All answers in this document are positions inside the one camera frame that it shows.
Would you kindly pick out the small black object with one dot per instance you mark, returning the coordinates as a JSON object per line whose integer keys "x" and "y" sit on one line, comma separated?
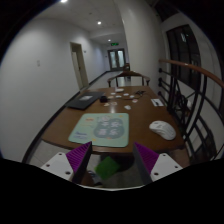
{"x": 103, "y": 99}

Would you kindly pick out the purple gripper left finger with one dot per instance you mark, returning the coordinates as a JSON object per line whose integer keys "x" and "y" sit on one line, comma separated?
{"x": 70, "y": 166}

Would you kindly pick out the dark window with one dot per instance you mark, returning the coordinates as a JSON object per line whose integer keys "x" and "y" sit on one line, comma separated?
{"x": 184, "y": 48}

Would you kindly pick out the white paper card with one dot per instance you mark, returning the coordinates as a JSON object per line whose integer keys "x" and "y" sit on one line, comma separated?
{"x": 157, "y": 102}

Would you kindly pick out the side doorway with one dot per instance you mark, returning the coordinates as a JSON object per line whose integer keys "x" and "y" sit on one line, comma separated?
{"x": 79, "y": 65}

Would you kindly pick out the green exit sign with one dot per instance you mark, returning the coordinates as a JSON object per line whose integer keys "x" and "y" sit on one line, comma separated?
{"x": 115, "y": 44}

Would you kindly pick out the black laptop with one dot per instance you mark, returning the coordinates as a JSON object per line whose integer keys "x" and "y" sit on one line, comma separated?
{"x": 84, "y": 101}

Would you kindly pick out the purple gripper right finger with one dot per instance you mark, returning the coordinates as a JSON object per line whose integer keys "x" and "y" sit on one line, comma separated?
{"x": 153, "y": 166}

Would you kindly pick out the double glass door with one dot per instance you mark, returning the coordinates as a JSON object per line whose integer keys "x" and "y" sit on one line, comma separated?
{"x": 116, "y": 59}

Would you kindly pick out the light green mouse pad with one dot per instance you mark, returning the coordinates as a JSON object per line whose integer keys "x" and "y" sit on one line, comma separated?
{"x": 102, "y": 129}

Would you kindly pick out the green object under table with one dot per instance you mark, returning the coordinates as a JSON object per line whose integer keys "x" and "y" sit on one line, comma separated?
{"x": 106, "y": 168}

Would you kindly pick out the wooden stair handrail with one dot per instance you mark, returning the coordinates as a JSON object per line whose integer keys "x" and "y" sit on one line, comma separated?
{"x": 195, "y": 68}

